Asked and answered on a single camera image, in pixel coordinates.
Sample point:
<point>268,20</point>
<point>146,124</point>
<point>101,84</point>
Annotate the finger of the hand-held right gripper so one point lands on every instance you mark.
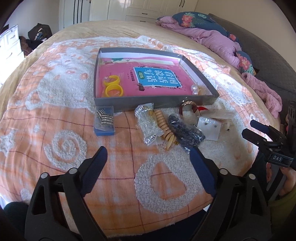
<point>260,126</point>
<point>256,139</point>

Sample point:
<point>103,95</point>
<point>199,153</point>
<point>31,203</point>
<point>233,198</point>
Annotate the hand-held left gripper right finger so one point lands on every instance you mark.
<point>203,169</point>

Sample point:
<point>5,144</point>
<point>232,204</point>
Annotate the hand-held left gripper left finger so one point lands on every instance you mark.
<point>94,169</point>

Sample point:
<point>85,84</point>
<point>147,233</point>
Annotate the white earring card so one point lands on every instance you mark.
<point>208,129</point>

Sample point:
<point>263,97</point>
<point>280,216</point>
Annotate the white red accessory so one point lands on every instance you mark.
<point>222,114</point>

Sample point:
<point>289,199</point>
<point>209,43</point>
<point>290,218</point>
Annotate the shallow grey cardboard box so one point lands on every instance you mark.
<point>120,103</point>

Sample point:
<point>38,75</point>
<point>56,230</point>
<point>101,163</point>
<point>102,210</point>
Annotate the person's right forearm green sleeve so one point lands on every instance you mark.
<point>283,205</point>

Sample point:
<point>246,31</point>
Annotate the clear box of rhinestone jewelry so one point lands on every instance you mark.
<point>104,118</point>

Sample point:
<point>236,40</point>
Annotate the person's right hand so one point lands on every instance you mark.
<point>290,180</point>

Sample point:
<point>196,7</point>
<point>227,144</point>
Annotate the grey headboard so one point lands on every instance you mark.
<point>266,58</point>

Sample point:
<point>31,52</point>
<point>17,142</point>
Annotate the pearl earring pair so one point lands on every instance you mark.
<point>195,92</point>

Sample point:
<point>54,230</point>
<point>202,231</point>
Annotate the orange white textured blanket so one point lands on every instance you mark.
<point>57,104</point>

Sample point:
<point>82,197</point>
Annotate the yellow closed plastic bangle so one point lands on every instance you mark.
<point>106,91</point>

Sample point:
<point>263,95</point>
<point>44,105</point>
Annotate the yellow open plastic bangle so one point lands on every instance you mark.
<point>114,78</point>

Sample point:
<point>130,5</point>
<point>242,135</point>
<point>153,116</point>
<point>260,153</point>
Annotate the pink picture book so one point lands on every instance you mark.
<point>122,76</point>

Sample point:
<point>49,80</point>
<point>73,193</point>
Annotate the purple quilt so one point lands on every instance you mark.
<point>212,39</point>

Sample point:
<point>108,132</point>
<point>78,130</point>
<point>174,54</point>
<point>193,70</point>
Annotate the blue floral pillow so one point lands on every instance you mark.
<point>198,19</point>

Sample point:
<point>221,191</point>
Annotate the beige bed sheet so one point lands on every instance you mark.
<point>92,27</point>

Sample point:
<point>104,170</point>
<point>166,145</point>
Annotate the brown clothes pile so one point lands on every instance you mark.
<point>25,45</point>

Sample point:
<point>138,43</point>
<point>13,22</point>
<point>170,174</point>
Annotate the black bag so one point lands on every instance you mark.
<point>39,34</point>

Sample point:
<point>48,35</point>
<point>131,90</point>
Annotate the white drawer cabinet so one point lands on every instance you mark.
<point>9,46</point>

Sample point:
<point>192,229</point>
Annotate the white wardrobe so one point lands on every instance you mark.
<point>138,9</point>

